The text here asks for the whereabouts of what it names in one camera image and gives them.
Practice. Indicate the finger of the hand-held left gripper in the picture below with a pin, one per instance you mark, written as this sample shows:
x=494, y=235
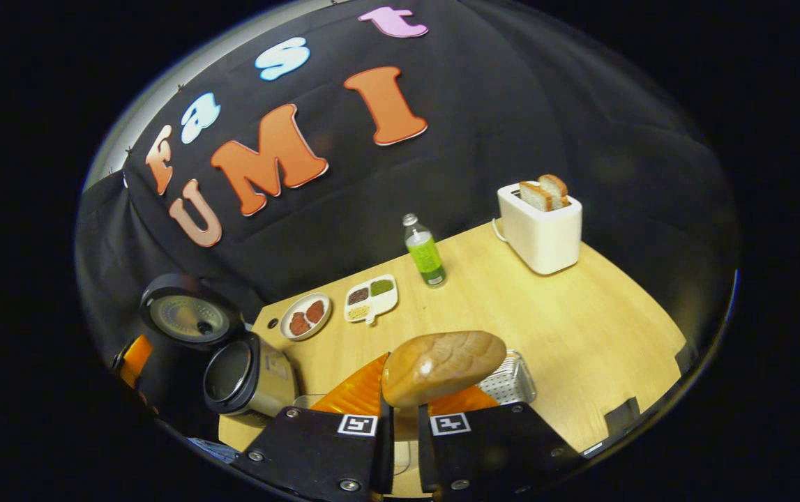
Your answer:
x=136, y=359

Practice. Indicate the green label plastic bottle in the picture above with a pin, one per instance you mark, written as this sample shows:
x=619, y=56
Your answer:
x=426, y=254

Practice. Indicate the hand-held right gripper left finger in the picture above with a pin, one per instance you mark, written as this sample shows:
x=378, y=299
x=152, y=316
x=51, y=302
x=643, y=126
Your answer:
x=309, y=453

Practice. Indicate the black silver rice cooker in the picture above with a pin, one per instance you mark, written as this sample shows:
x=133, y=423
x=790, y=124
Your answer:
x=253, y=380

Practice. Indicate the toasted bread slice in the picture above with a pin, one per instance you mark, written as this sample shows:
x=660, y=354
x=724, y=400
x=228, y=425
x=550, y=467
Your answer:
x=534, y=196
x=556, y=187

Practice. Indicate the wooden spoon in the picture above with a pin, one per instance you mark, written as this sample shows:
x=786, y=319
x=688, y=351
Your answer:
x=441, y=366

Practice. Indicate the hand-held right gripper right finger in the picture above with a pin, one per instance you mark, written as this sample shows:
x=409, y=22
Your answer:
x=497, y=453

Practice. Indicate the round white plate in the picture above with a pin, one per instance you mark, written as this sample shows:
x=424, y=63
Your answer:
x=287, y=329

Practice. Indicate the white divided bean dish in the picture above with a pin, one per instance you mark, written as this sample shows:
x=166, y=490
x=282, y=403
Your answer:
x=372, y=301

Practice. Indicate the clear rice container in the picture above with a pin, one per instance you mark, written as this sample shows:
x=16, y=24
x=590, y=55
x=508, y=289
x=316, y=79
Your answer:
x=309, y=402

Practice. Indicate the black backdrop cloth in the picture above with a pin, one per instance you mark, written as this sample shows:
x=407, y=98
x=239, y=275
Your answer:
x=511, y=104

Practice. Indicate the perforated metal chopstick holder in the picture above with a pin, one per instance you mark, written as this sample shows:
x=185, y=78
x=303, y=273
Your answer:
x=511, y=380

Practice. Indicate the white toaster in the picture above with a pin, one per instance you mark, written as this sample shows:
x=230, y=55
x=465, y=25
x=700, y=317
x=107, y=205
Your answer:
x=546, y=240

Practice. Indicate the red meat slice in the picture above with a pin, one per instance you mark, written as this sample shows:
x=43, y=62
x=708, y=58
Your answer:
x=299, y=324
x=314, y=312

